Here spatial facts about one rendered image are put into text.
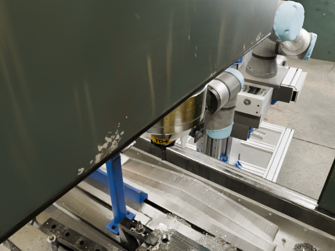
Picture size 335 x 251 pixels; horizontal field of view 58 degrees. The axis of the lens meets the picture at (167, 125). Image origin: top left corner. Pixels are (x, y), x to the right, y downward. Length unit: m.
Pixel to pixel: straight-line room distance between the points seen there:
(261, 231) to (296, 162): 1.62
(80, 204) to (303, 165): 2.15
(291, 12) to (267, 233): 0.87
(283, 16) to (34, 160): 0.90
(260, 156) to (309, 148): 0.73
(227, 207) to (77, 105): 1.23
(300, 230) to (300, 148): 1.71
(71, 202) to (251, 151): 1.71
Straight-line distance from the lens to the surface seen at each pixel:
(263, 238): 1.37
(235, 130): 1.59
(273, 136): 2.83
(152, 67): 0.30
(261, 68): 1.51
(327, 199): 1.40
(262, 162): 2.52
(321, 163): 3.03
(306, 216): 1.49
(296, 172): 2.85
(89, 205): 1.21
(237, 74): 0.84
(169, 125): 0.51
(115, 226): 1.11
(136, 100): 0.29
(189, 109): 0.51
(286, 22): 1.03
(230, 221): 1.36
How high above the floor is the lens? 1.78
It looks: 34 degrees down
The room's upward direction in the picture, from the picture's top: straight up
